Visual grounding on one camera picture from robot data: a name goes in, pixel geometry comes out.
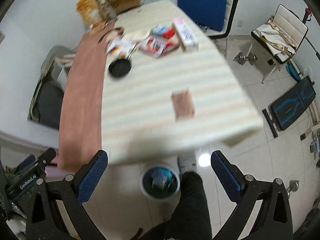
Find white trash bin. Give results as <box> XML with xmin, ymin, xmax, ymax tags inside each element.
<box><xmin>140</xmin><ymin>163</ymin><xmax>180</xmax><ymax>201</ymax></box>

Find pink and striped tablecloth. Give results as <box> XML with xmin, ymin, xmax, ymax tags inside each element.
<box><xmin>57</xmin><ymin>0</ymin><xmax>263</xmax><ymax>172</ymax></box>

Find white chair with bag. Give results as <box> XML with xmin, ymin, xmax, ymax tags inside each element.
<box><xmin>251</xmin><ymin>4</ymin><xmax>308</xmax><ymax>83</ymax></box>

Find black trouser legs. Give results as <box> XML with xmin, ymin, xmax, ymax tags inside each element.
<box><xmin>141</xmin><ymin>171</ymin><xmax>213</xmax><ymax>239</ymax></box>

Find black round pouch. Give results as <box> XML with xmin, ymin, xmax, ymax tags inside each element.
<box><xmin>108</xmin><ymin>59</ymin><xmax>131</xmax><ymax>79</ymax></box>

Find metal dumbbell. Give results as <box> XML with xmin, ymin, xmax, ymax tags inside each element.
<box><xmin>233</xmin><ymin>51</ymin><xmax>258</xmax><ymax>66</ymax></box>

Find white medicine box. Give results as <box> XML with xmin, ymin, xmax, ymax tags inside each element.
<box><xmin>106</xmin><ymin>39</ymin><xmax>136</xmax><ymax>59</ymax></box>

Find pink white long box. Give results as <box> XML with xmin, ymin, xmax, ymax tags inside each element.
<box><xmin>172</xmin><ymin>18</ymin><xmax>199</xmax><ymax>51</ymax></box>

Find black blue workout bench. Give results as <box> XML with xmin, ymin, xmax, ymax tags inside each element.
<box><xmin>262</xmin><ymin>76</ymin><xmax>316</xmax><ymax>138</ymax></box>

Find grey right slipper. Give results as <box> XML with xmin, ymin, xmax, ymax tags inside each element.
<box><xmin>177</xmin><ymin>152</ymin><xmax>197</xmax><ymax>174</ymax></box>

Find red white snack wrapper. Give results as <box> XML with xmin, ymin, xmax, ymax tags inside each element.
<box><xmin>138</xmin><ymin>35</ymin><xmax>180</xmax><ymax>58</ymax></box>

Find orange snack bag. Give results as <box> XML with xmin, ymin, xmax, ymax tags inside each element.
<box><xmin>76</xmin><ymin>0</ymin><xmax>101</xmax><ymax>26</ymax></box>

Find clear glass bottle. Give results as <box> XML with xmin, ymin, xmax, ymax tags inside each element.
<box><xmin>96</xmin><ymin>0</ymin><xmax>117</xmax><ymax>22</ymax></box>

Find blue tissue packet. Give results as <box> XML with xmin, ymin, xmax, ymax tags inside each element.
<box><xmin>150</xmin><ymin>25</ymin><xmax>175</xmax><ymax>40</ymax></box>

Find blue cushioned chair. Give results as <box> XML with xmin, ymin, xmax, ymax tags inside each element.
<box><xmin>177</xmin><ymin>0</ymin><xmax>239</xmax><ymax>40</ymax></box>

